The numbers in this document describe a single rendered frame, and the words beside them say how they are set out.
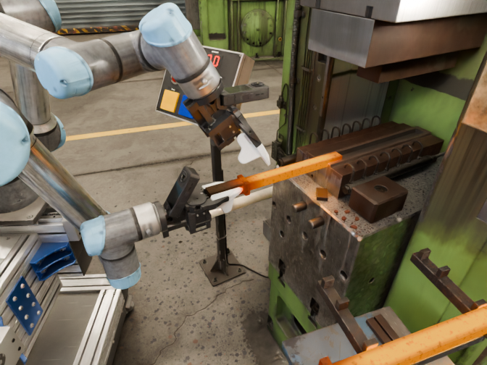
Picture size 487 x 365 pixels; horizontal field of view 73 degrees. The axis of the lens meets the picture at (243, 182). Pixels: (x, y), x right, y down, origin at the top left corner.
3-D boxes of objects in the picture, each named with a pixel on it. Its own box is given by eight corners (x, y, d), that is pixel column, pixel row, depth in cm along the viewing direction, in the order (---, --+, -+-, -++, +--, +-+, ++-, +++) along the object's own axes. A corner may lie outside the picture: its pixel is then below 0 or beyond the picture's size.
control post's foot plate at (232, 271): (212, 289, 175) (211, 277, 170) (197, 261, 191) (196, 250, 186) (248, 273, 184) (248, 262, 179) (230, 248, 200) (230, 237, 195)
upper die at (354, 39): (364, 68, 70) (375, 19, 65) (307, 48, 85) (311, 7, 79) (480, 46, 87) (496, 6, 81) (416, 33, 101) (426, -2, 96)
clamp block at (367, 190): (370, 224, 82) (376, 204, 78) (346, 206, 88) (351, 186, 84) (404, 210, 87) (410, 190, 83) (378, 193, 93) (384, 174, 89)
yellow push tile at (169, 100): (172, 112, 125) (178, 92, 123) (159, 108, 128) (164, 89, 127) (176, 113, 126) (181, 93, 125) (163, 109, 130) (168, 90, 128)
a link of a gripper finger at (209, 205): (223, 194, 79) (189, 203, 76) (223, 188, 78) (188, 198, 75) (231, 205, 76) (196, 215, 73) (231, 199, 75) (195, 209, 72)
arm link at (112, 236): (86, 243, 73) (76, 214, 68) (136, 228, 77) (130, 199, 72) (91, 268, 67) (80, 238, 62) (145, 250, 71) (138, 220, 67)
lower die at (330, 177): (337, 198, 91) (343, 173, 86) (295, 165, 105) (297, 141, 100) (435, 161, 107) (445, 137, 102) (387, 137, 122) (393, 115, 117)
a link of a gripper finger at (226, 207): (241, 203, 83) (207, 213, 80) (242, 184, 80) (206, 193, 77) (247, 210, 81) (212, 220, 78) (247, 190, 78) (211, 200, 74)
